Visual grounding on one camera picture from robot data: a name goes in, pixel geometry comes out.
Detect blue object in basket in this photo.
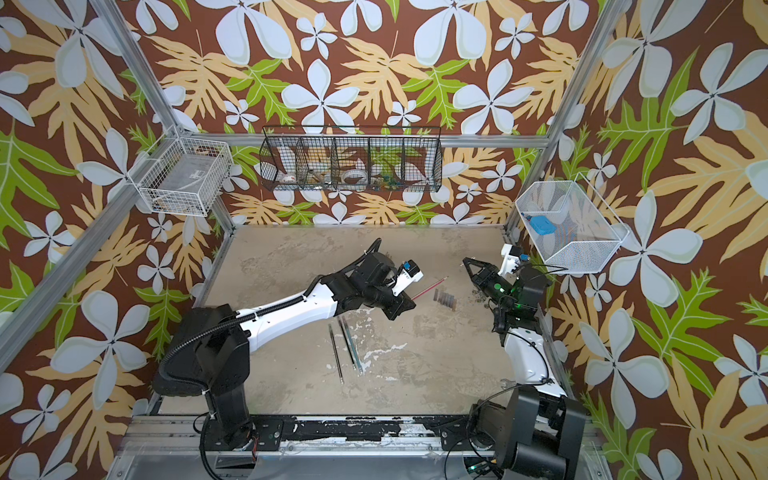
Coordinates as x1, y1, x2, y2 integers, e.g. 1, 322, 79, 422
528, 215, 557, 236

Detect aluminium frame post back left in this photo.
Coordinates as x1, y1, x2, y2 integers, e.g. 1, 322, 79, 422
91, 1, 234, 234

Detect black wire basket back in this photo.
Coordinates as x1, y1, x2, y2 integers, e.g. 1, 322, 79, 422
256, 125, 444, 192

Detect white wire basket left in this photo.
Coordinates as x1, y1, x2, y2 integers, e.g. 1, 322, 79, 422
132, 136, 233, 217

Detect aluminium frame post back right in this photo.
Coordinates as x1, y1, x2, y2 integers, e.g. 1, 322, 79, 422
503, 0, 631, 232

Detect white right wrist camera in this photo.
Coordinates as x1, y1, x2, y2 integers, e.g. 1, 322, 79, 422
498, 244, 530, 276

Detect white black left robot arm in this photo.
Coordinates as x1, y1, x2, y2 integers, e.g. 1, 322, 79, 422
155, 240, 423, 451

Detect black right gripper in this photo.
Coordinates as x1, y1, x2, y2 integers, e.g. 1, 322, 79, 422
464, 260, 518, 315

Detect white wire basket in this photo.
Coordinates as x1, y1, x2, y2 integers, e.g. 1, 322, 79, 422
132, 136, 233, 217
515, 178, 630, 275

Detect aluminium frame post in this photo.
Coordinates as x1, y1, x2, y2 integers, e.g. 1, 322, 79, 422
91, 1, 234, 234
503, 0, 631, 232

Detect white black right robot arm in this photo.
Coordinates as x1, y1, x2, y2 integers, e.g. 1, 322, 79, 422
463, 257, 587, 479

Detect bundle red green pencils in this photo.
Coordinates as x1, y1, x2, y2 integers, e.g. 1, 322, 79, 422
338, 317, 364, 375

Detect black pencil lying apart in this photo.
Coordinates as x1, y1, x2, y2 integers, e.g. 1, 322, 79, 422
328, 324, 345, 385

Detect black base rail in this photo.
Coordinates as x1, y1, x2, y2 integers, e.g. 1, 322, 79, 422
197, 413, 481, 452

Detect white wire basket right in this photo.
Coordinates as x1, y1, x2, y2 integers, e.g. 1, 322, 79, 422
515, 178, 630, 275

